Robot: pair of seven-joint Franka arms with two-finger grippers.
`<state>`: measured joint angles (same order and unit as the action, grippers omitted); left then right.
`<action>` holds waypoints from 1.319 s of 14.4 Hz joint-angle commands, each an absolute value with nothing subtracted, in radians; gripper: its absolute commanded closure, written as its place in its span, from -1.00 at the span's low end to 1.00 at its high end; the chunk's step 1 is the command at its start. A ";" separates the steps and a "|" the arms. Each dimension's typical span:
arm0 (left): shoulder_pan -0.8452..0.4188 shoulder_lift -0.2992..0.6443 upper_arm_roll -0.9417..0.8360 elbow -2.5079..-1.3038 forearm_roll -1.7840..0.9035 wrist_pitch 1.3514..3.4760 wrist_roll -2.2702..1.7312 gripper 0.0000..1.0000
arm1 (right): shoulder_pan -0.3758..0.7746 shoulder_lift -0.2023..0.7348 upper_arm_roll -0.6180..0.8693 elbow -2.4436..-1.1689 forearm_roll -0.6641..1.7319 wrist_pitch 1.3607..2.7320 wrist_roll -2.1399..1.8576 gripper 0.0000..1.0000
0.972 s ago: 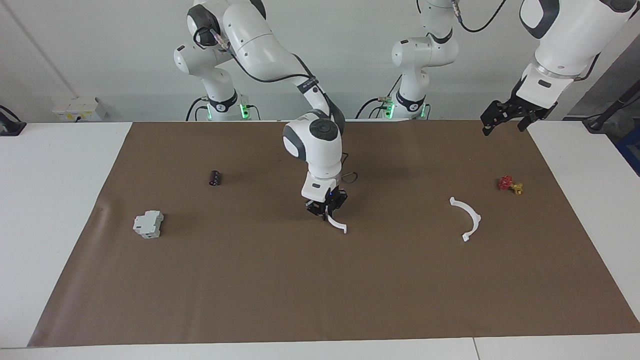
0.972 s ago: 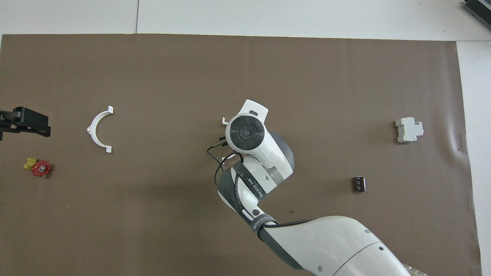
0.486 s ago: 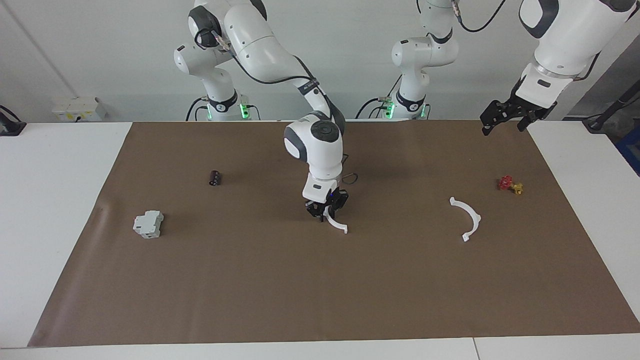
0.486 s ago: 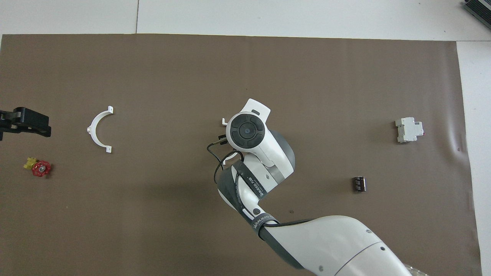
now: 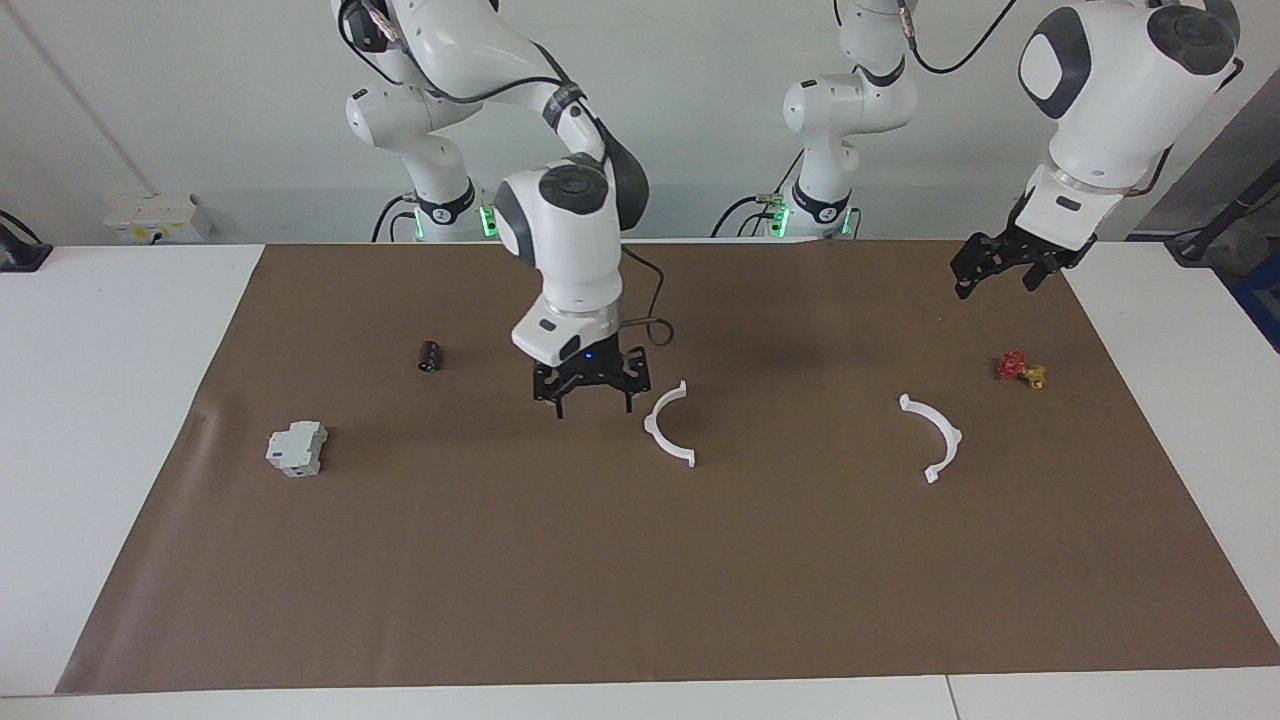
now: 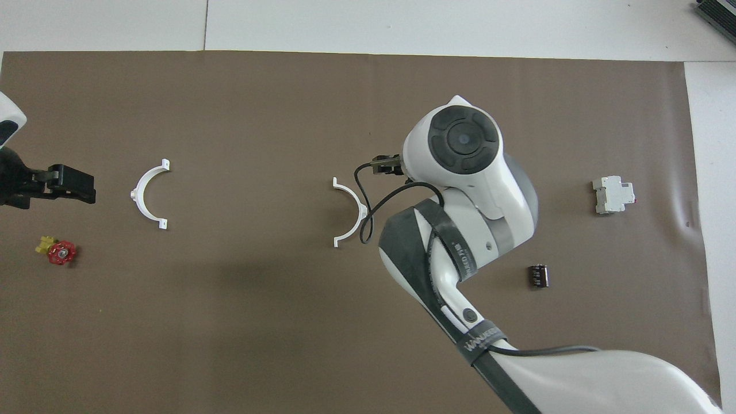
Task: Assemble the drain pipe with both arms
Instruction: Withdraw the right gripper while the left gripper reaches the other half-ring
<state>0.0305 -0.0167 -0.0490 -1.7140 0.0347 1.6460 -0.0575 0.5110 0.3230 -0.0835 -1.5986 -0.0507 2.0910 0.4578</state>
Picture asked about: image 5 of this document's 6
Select white half-ring pipe clamp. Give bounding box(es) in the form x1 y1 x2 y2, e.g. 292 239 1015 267
643 380 697 469
898 393 964 485

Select black stand with pole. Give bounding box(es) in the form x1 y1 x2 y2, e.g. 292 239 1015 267
1165 165 1280 266

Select brown paper mat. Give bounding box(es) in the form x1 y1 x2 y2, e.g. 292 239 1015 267
55 240 1280 696

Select blue crate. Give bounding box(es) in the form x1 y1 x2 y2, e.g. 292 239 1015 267
1232 258 1280 353

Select white circuit breaker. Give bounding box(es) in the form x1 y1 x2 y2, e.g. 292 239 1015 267
265 420 329 479

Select white power strip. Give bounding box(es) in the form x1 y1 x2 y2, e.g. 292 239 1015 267
103 193 216 243

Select black table clamp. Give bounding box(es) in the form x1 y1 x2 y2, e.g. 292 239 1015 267
0 210 53 273

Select red-handled brass valve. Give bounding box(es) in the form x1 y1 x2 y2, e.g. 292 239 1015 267
995 350 1048 391

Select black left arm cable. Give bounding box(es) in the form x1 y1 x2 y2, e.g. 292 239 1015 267
900 0 1021 73

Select black base cable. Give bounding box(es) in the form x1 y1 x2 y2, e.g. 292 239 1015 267
712 195 771 239
372 193 416 243

